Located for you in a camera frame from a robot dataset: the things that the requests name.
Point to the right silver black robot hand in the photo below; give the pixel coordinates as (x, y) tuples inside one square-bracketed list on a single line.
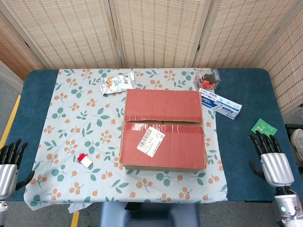
[(275, 168)]

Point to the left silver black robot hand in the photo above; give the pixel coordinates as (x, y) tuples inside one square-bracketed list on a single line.
[(8, 179)]

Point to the red topped cardboard box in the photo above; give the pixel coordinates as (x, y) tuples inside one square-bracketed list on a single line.
[(163, 146)]

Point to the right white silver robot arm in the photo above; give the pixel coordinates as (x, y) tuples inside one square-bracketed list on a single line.
[(287, 203)]

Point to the small red white box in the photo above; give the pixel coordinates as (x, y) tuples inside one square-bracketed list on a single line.
[(85, 161)]

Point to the white blue toothpaste box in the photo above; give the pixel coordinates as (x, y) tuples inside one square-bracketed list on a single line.
[(222, 105)]

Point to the clear plastic parts box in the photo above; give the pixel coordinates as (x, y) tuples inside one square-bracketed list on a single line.
[(208, 79)]

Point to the white shoe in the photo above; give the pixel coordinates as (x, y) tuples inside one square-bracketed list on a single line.
[(297, 144)]

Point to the green paper packet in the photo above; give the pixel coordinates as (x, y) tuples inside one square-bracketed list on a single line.
[(264, 129)]

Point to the floral leaf print tablecloth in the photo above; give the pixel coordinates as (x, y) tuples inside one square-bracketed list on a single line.
[(78, 118)]

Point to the white snack bag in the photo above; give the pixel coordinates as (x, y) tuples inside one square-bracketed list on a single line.
[(117, 82)]

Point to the bamboo folding screen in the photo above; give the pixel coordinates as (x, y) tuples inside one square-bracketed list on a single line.
[(71, 35)]

